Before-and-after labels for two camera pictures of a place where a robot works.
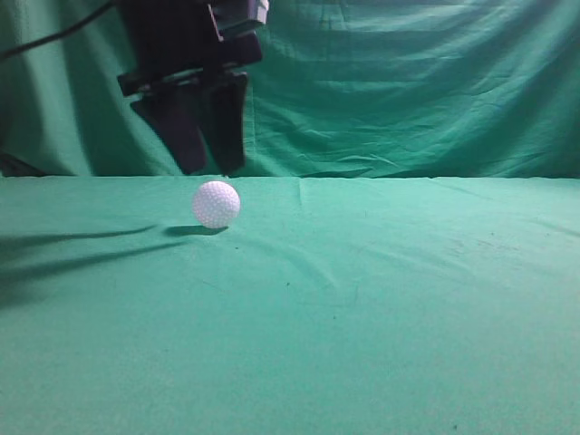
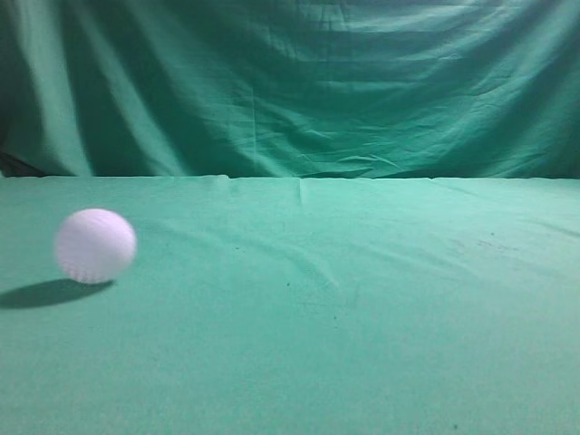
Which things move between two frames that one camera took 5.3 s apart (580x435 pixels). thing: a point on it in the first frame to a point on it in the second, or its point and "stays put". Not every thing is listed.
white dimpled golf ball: (216, 204) to (95, 246)
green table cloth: (330, 305) stays put
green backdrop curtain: (346, 88) stays put
